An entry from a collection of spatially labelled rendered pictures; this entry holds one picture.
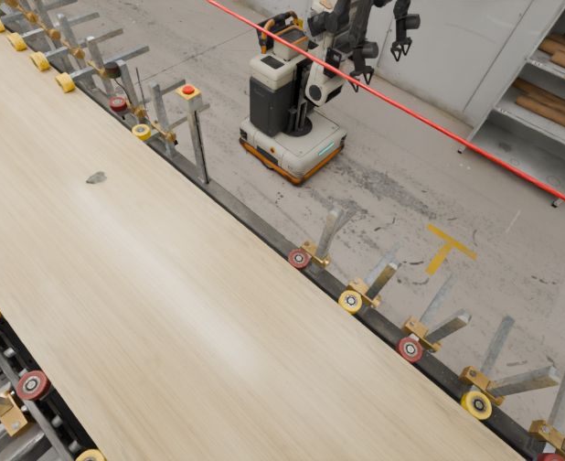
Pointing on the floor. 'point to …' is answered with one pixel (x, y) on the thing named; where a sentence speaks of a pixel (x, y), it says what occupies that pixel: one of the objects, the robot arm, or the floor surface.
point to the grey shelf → (526, 134)
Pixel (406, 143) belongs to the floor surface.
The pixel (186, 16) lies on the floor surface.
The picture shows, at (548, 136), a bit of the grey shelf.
